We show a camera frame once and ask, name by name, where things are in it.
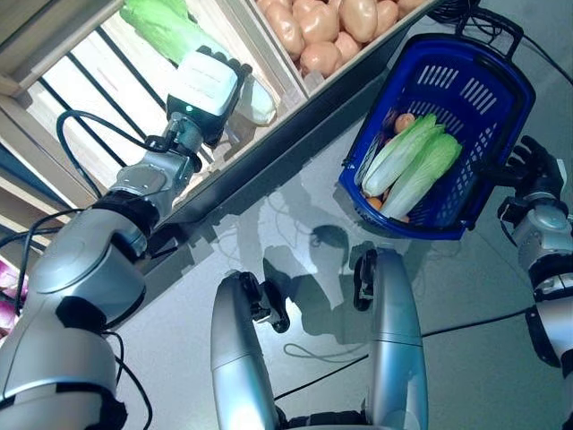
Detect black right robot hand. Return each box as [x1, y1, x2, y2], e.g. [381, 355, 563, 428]
[485, 135, 568, 198]

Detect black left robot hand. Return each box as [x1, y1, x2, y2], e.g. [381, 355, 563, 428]
[166, 44, 254, 147]

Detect napa cabbage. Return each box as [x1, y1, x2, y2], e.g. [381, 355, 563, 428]
[380, 133, 464, 220]
[118, 0, 278, 125]
[361, 113, 447, 198]

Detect blue plastic shopping basket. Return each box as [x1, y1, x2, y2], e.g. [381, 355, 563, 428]
[338, 11, 537, 242]

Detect large wooden display shelf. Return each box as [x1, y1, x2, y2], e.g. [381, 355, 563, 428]
[0, 17, 449, 288]

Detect wooden slatted crate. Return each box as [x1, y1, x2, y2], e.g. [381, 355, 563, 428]
[244, 0, 442, 98]
[0, 0, 311, 214]

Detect grey robot waist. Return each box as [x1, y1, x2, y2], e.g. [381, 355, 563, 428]
[272, 405, 372, 430]

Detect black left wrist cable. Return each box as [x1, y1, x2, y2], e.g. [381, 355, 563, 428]
[56, 109, 174, 201]

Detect black cable coil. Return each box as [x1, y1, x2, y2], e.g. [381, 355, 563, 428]
[427, 0, 483, 23]

